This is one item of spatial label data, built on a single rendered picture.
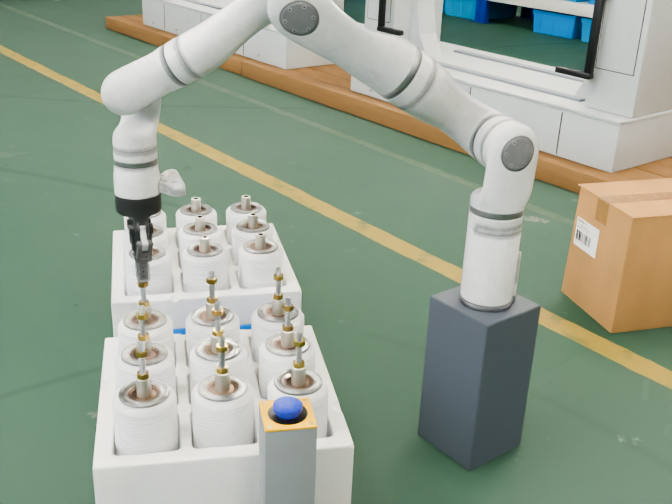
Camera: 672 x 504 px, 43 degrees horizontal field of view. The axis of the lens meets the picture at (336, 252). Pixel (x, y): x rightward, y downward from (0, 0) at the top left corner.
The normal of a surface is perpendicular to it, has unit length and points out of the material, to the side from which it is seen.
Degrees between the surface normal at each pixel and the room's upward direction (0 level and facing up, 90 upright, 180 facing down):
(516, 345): 90
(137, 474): 90
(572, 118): 90
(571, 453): 0
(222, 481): 90
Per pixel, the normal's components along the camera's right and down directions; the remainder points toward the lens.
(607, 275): -0.97, 0.07
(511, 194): 0.29, 0.39
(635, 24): -0.79, 0.22
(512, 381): 0.62, 0.33
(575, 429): 0.04, -0.92
